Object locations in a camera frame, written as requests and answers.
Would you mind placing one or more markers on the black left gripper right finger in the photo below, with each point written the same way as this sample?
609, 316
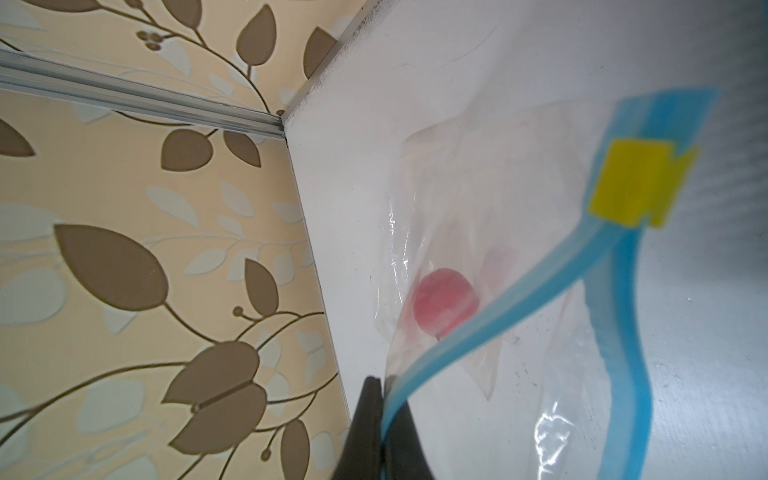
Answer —
403, 455

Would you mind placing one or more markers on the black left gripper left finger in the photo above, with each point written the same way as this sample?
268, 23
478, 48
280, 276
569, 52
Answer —
361, 454

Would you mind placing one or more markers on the red toy tomato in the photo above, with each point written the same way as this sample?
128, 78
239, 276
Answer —
443, 300

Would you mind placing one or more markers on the clear zip top bag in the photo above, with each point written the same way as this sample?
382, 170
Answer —
506, 206

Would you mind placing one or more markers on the yellow zipper slider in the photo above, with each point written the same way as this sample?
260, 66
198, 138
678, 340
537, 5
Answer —
639, 182

